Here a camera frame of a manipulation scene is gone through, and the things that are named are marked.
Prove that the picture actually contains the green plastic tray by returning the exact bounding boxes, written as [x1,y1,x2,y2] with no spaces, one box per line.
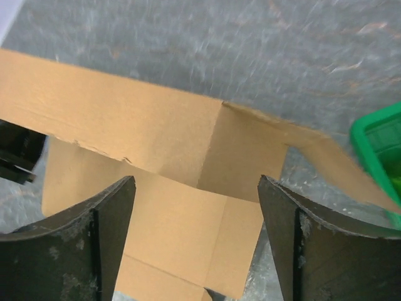
[349,102,401,231]

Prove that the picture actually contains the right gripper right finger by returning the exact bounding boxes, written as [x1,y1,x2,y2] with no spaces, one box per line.
[258,176,400,300]

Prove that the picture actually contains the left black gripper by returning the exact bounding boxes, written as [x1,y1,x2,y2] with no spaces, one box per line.
[1,120,46,184]

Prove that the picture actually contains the brown cardboard box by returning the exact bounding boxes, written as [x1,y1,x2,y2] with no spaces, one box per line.
[1,50,400,300]

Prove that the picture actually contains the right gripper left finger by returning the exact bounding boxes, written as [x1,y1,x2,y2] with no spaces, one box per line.
[1,176,136,300]

